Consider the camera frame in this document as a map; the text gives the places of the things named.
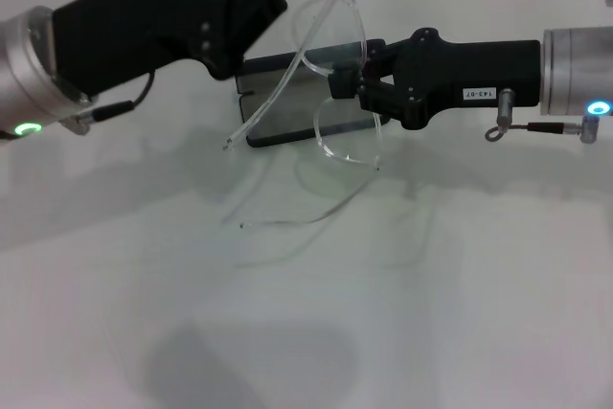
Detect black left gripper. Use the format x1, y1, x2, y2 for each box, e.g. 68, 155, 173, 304
51, 0, 288, 97

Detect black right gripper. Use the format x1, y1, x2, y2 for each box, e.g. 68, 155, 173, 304
329, 28, 544, 131

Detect black glasses case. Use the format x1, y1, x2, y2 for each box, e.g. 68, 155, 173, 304
234, 37, 387, 148

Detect clear transparent glasses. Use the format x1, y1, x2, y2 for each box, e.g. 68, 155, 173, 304
220, 0, 384, 233

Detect silver plug on right gripper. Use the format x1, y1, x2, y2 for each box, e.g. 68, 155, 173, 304
496, 87, 516, 125

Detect dark right arm cable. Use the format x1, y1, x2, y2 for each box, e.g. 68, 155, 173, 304
484, 114, 602, 145

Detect dark arm cable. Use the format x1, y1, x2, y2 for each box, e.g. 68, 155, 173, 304
76, 71, 157, 125
484, 114, 602, 145

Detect dark left arm cable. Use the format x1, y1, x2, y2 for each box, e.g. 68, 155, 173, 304
76, 71, 157, 125

